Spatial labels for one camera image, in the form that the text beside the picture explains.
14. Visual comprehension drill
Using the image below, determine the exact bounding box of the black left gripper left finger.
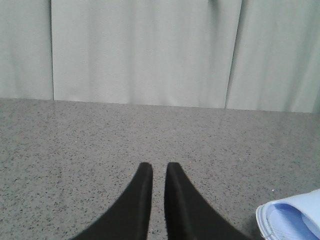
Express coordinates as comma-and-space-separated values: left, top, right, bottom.
74, 162, 153, 240

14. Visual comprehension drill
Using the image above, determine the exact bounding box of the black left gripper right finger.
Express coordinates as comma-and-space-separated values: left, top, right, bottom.
164, 162, 248, 240

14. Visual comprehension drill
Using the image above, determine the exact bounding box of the light blue slipper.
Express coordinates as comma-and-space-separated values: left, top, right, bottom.
255, 189, 320, 240

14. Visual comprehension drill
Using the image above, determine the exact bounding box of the pale green curtain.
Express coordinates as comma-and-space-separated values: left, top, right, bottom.
0, 0, 320, 113

